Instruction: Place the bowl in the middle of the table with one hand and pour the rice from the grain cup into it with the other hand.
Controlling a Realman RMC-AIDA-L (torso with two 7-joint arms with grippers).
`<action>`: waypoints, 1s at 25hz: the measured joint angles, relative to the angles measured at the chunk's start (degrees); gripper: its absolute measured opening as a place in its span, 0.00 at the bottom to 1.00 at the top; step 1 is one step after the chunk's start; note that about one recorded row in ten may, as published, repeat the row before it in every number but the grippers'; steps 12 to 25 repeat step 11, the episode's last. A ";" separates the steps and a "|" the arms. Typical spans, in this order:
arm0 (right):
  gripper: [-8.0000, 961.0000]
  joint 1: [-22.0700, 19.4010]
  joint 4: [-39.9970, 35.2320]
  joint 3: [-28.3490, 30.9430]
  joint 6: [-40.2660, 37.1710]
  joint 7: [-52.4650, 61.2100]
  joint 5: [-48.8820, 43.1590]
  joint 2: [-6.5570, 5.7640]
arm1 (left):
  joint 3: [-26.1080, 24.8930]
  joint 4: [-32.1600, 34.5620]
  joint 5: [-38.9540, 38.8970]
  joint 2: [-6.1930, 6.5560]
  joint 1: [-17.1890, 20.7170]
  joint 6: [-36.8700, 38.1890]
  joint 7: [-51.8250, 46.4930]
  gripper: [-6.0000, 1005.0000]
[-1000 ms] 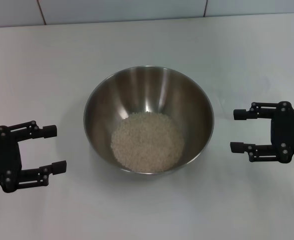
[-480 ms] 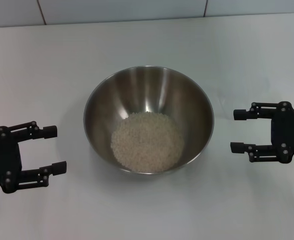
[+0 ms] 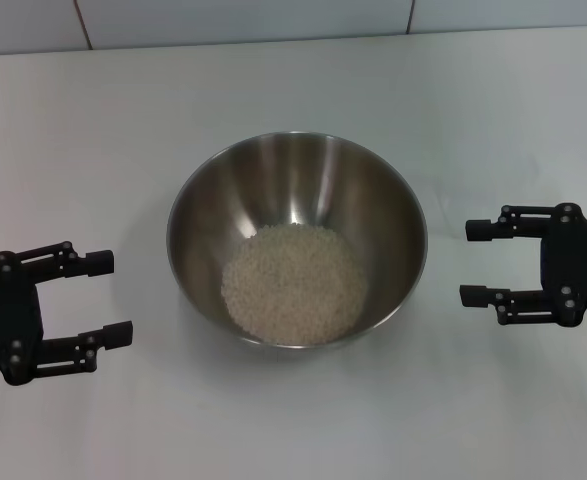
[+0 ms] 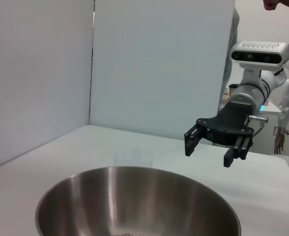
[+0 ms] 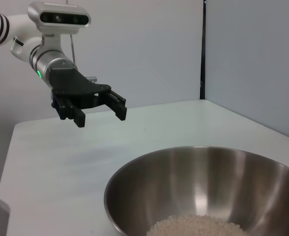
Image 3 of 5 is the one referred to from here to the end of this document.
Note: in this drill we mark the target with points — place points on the stainless steel mixing bowl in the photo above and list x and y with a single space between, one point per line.
373 225

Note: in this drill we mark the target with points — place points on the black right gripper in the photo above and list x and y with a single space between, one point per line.
578 265

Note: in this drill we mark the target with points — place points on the white rice grains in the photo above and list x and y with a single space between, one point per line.
293 285

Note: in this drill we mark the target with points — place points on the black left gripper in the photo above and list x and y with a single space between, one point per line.
5 320

